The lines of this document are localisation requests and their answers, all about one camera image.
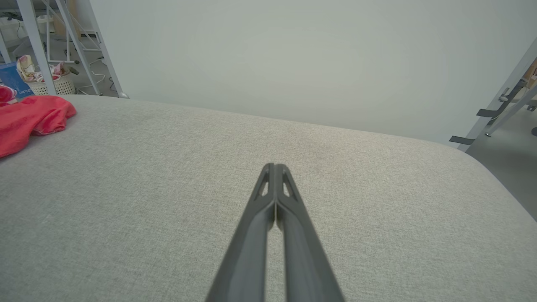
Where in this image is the grey fabric sofa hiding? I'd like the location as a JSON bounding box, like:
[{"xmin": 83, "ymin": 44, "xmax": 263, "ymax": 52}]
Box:
[{"xmin": 0, "ymin": 94, "xmax": 537, "ymax": 302}]

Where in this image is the white perforated laundry basket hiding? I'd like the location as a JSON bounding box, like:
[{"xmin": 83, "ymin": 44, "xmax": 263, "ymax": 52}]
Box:
[{"xmin": 26, "ymin": 71, "xmax": 76, "ymax": 96}]

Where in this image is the red and white jersey shirt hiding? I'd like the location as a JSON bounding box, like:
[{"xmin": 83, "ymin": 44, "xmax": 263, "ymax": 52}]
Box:
[{"xmin": 0, "ymin": 84, "xmax": 78, "ymax": 159}]

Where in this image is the grey partition post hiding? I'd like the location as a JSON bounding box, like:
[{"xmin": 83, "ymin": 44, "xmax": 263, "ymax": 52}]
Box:
[{"xmin": 85, "ymin": 0, "xmax": 129, "ymax": 99}]

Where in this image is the grey post with black straps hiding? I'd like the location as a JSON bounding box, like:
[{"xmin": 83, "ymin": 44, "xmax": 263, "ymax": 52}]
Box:
[{"xmin": 449, "ymin": 37, "xmax": 537, "ymax": 152}]

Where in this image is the white floor cable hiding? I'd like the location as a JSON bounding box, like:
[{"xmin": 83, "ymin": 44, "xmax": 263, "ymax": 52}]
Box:
[{"xmin": 77, "ymin": 59, "xmax": 113, "ymax": 95}]

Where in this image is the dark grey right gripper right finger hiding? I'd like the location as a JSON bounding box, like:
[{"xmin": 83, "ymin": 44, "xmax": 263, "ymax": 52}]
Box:
[{"xmin": 276, "ymin": 164, "xmax": 346, "ymax": 302}]

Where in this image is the blue box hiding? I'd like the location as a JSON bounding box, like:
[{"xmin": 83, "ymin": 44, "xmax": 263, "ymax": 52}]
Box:
[{"xmin": 0, "ymin": 62, "xmax": 35, "ymax": 100}]

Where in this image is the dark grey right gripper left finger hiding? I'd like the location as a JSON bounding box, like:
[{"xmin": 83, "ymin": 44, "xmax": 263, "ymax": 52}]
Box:
[{"xmin": 206, "ymin": 163, "xmax": 276, "ymax": 302}]

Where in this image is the grey metal frame leg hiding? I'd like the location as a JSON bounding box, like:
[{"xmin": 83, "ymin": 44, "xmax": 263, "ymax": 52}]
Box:
[
  {"xmin": 55, "ymin": 0, "xmax": 102, "ymax": 96},
  {"xmin": 16, "ymin": 0, "xmax": 58, "ymax": 96}
]

